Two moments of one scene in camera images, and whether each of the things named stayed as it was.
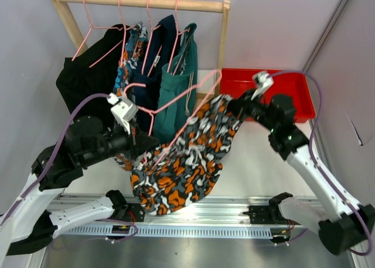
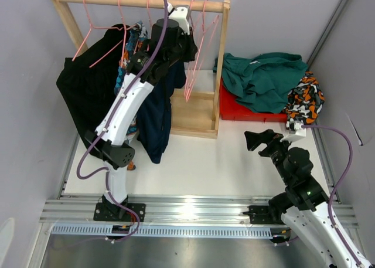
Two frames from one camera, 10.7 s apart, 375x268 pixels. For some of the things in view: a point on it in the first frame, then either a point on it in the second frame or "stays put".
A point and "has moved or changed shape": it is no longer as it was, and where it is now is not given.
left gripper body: x=119 y=141 → x=183 y=51
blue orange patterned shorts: x=137 y=37 stays put
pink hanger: x=91 y=29 stays put
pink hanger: x=191 y=119 → x=215 y=20
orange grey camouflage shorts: x=180 y=169 → x=304 y=99
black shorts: x=93 y=71 stays put
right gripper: x=239 y=108 → x=253 y=139
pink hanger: x=177 y=33 has moved or changed shape
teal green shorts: x=178 y=95 → x=261 y=82
